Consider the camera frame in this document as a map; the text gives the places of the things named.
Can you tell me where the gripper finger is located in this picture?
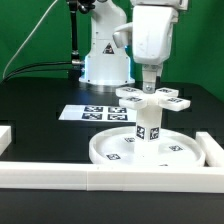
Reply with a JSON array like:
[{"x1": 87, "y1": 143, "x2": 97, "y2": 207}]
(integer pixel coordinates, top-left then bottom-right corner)
[{"x1": 142, "y1": 64, "x2": 163, "y2": 93}]

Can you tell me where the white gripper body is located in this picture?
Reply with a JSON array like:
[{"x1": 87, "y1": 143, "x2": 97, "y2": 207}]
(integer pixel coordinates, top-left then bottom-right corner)
[{"x1": 132, "y1": 6, "x2": 178, "y2": 65}]

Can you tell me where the white cross-shaped table base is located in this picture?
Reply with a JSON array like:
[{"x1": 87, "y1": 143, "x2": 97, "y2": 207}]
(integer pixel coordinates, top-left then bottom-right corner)
[{"x1": 116, "y1": 87, "x2": 191, "y2": 111}]

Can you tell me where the white round table top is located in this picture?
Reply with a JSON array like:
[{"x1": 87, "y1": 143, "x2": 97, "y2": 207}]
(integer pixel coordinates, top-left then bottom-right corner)
[{"x1": 89, "y1": 126, "x2": 205, "y2": 167}]

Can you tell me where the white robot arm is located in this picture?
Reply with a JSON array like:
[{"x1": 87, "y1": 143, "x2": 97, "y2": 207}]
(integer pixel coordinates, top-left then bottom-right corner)
[{"x1": 80, "y1": 0, "x2": 189, "y2": 93}]

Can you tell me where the white marker sheet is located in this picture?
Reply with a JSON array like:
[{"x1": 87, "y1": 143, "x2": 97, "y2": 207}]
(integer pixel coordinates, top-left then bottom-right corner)
[{"x1": 59, "y1": 105, "x2": 136, "y2": 122}]

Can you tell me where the black camera stand pole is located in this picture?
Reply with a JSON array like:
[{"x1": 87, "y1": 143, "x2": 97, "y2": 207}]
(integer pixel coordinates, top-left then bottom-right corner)
[{"x1": 66, "y1": 0, "x2": 81, "y2": 66}]

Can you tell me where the white right fence rail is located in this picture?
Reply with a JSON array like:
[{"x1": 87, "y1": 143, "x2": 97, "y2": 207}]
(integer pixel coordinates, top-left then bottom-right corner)
[{"x1": 196, "y1": 132, "x2": 224, "y2": 168}]

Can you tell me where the white fence rail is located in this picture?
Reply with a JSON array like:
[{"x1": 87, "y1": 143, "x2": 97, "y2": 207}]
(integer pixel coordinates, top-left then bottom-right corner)
[
  {"x1": 196, "y1": 132, "x2": 224, "y2": 168},
  {"x1": 0, "y1": 162, "x2": 224, "y2": 193},
  {"x1": 0, "y1": 126, "x2": 12, "y2": 156}
]

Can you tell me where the white front fence rail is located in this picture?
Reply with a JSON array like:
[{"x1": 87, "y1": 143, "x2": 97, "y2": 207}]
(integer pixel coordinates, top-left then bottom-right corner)
[{"x1": 0, "y1": 162, "x2": 224, "y2": 193}]

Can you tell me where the white cable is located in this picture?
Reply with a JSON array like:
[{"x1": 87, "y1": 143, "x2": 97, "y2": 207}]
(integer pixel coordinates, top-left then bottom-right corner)
[{"x1": 1, "y1": 0, "x2": 60, "y2": 80}]

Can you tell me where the black cable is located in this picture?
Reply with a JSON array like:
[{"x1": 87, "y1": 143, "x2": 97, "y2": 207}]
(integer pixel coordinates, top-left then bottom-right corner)
[{"x1": 0, "y1": 60, "x2": 74, "y2": 84}]

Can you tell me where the white left fence rail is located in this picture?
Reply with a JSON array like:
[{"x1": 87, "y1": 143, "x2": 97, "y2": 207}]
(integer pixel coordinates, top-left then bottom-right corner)
[{"x1": 0, "y1": 126, "x2": 12, "y2": 156}]

